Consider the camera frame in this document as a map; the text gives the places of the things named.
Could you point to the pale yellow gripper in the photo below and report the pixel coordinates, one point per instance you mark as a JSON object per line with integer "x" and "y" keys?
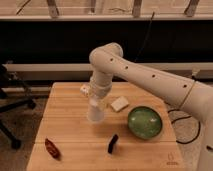
{"x": 97, "y": 102}

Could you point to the white ceramic cup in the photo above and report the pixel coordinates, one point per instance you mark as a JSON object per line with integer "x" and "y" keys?
{"x": 94, "y": 113}

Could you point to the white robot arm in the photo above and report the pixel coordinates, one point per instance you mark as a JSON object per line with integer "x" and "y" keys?
{"x": 190, "y": 96}

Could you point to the white tube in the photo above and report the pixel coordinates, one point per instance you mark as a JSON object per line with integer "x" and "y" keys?
{"x": 85, "y": 89}

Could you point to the beige sponge block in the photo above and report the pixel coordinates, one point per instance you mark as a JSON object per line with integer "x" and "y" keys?
{"x": 119, "y": 104}

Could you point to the green bowl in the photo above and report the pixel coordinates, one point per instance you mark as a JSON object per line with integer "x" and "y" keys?
{"x": 144, "y": 122}

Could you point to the red brown pepper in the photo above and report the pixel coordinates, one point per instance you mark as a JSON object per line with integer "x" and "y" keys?
{"x": 52, "y": 149}

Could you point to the black office chair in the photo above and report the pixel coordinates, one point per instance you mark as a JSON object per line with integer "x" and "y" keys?
{"x": 4, "y": 74}

